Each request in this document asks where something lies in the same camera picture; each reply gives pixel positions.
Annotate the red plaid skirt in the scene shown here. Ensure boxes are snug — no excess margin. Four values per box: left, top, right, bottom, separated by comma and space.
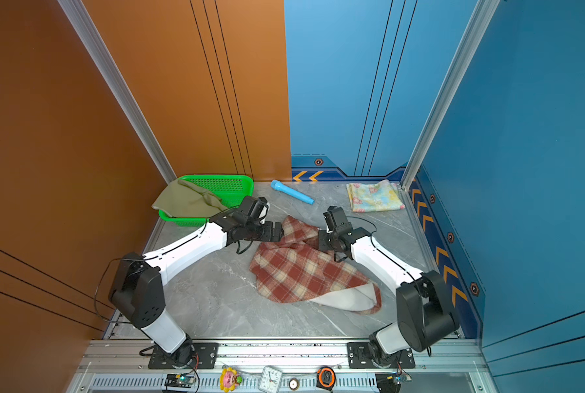
249, 215, 382, 314

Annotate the floral pastel skirt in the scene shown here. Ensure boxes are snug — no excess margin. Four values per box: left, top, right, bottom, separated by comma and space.
346, 179, 405, 213

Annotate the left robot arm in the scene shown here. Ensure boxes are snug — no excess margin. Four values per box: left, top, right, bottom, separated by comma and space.
108, 196, 283, 368

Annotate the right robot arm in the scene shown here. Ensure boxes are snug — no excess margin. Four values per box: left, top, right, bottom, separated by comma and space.
319, 206, 460, 368

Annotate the green plastic basket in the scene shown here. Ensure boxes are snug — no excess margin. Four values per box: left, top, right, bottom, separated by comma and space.
157, 175, 255, 227

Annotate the blue toy microphone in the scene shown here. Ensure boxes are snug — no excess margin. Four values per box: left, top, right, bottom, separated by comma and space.
270, 180, 315, 205

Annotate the olive green skirt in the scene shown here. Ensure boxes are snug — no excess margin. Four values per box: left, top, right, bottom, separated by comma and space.
151, 179, 228, 218

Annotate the orange black tape measure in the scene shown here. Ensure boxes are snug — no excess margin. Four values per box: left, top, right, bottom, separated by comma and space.
316, 366, 336, 392

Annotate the right circuit board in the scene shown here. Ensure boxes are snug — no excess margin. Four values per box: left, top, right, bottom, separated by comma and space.
375, 373, 412, 393

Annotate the small round brass object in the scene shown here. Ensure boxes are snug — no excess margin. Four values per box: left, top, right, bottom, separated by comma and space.
288, 378, 300, 391

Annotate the yellow pink flower toy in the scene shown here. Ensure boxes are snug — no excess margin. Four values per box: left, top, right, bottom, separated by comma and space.
220, 368, 243, 393

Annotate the small white clock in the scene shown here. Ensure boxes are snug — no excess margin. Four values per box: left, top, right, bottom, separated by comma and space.
258, 366, 283, 393

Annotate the green circuit board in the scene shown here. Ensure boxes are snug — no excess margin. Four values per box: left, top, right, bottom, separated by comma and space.
164, 373, 200, 392

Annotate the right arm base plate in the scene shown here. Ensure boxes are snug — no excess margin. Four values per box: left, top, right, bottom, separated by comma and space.
346, 342, 416, 369

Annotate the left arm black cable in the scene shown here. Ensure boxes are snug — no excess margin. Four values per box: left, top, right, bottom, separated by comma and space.
92, 256, 146, 326

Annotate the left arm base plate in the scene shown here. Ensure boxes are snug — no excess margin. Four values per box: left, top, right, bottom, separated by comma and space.
148, 342, 219, 371

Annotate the aluminium front rail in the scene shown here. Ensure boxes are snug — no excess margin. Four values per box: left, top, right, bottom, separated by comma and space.
67, 337, 497, 392

